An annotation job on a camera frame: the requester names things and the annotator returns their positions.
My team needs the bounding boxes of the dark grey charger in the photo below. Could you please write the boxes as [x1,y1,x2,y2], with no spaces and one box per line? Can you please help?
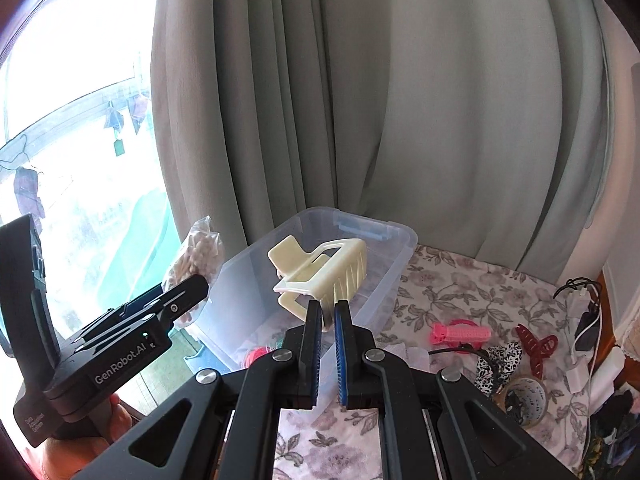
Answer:
[574,312,599,353]

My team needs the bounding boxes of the dark hanging garment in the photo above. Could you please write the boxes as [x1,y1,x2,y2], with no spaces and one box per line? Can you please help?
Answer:
[12,166,47,221]

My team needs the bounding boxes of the black headband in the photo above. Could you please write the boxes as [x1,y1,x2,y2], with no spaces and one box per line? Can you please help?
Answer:
[427,346,496,376]

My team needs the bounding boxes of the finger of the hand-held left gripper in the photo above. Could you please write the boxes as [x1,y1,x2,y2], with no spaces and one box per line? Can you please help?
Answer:
[75,275,209,348]

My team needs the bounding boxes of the white charger block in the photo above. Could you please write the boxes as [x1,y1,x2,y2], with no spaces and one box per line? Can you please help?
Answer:
[567,364,589,394]

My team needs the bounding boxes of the cream hair claw clip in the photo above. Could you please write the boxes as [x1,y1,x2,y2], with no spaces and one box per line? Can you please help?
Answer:
[267,236,368,332]

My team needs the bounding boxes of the leopard print scrunchie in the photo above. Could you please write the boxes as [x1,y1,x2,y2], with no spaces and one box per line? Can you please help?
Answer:
[472,341,523,395]

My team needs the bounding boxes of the brown packing tape roll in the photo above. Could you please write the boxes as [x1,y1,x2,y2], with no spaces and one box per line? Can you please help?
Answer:
[502,374,551,428]

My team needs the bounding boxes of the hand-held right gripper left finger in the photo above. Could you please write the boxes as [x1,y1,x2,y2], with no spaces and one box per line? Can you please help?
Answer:
[82,300,323,480]

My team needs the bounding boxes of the grey-green curtain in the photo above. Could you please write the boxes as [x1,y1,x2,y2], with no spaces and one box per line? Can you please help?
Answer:
[150,0,621,286]

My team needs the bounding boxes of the pink hair ring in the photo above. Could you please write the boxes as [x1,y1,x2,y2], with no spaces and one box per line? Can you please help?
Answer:
[244,346,273,368]

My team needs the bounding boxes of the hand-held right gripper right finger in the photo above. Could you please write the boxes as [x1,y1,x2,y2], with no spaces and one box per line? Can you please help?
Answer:
[334,300,576,480]

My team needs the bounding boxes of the pink hair roller clip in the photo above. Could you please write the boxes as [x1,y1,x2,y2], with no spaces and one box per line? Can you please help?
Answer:
[432,320,493,350]

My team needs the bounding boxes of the blue hanging cloth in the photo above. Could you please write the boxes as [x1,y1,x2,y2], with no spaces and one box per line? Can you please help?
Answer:
[102,102,126,133]

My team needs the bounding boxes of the clear plastic storage box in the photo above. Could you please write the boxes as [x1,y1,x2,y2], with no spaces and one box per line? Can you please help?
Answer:
[187,206,418,396]

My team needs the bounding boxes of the red hair claw clip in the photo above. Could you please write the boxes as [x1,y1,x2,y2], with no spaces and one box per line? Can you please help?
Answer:
[516,324,558,378]

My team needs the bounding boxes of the bag of cotton swabs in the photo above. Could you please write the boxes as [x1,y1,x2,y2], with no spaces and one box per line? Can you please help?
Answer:
[162,216,224,328]

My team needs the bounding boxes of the person's left hand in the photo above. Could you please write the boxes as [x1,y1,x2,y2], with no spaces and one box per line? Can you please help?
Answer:
[32,394,143,480]

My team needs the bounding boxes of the black looped cable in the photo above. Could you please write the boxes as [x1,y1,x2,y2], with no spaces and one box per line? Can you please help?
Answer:
[554,277,603,307]

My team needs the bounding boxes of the dark patterned cloth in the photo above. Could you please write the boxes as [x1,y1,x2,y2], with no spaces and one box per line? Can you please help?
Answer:
[582,385,640,480]

